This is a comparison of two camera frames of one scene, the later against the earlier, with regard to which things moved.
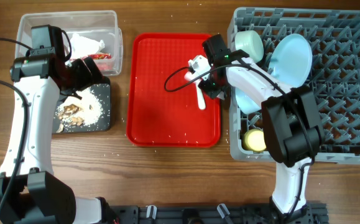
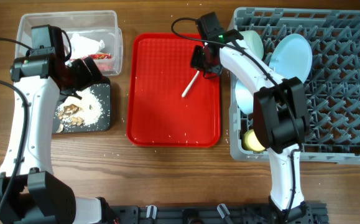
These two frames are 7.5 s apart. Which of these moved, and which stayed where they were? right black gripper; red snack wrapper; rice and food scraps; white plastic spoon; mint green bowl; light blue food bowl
Moved: right black gripper; white plastic spoon
Stayed: mint green bowl; rice and food scraps; light blue food bowl; red snack wrapper
